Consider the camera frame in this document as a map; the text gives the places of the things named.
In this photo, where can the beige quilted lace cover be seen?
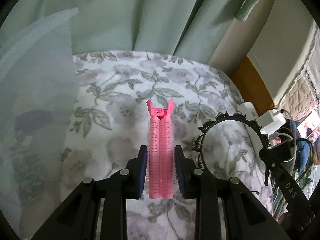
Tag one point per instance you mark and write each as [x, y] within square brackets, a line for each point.
[302, 96]

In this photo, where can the white padded headboard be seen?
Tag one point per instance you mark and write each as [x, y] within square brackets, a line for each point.
[276, 37]

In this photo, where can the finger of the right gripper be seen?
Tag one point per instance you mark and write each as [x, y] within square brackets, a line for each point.
[273, 159]

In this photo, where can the white power strip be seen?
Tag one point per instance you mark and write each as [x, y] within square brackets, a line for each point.
[270, 121]

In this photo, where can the person's right hand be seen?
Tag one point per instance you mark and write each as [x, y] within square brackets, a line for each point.
[287, 222]

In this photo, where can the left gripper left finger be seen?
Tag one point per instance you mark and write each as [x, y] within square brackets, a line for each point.
[98, 201]

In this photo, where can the green curtain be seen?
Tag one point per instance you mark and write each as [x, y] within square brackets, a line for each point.
[192, 29]

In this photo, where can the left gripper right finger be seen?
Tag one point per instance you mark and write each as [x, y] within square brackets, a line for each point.
[225, 209]

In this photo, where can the clear plastic storage box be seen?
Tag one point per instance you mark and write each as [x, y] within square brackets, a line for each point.
[38, 90]

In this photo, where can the black decorated headband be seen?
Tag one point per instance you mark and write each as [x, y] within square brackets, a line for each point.
[229, 146]

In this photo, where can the floral white table cloth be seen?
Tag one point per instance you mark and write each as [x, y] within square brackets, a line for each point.
[128, 99]

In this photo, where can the pink hair roller clip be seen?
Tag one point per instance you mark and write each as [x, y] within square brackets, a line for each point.
[160, 152]

